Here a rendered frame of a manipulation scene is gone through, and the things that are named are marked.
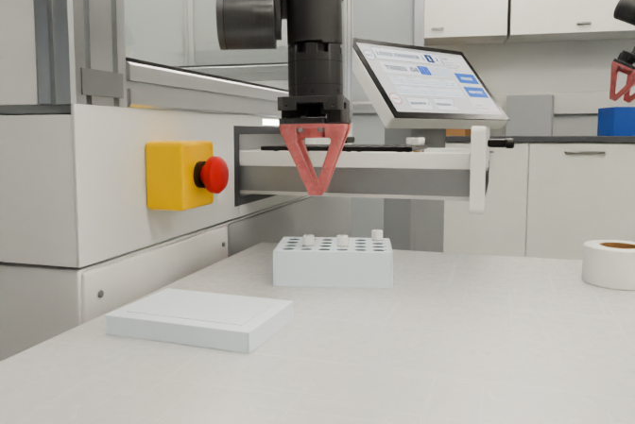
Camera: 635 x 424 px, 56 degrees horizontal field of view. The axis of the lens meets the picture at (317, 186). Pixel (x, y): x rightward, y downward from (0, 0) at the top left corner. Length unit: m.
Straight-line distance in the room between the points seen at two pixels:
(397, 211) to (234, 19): 1.34
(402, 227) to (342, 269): 1.26
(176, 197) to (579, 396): 0.41
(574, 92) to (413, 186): 3.74
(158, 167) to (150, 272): 0.11
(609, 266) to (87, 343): 0.50
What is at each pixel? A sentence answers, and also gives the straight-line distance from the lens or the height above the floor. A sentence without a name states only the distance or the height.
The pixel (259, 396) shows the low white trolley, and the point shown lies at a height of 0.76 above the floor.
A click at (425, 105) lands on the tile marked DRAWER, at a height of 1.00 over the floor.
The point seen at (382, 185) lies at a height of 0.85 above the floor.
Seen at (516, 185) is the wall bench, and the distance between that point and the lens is 3.79.
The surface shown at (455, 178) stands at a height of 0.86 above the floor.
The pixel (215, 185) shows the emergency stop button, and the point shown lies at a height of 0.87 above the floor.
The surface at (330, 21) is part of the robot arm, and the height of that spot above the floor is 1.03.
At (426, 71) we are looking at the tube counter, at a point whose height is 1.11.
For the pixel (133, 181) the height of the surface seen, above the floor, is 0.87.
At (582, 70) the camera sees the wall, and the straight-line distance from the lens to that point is 4.56.
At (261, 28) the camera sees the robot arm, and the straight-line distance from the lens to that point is 0.61.
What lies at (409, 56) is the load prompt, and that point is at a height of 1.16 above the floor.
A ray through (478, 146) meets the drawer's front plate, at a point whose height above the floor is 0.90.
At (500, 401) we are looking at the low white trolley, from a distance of 0.39.
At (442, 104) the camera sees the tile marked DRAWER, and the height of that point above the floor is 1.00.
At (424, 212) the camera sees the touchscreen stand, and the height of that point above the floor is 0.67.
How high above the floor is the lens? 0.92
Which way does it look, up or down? 5 degrees down
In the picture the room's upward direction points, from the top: straight up
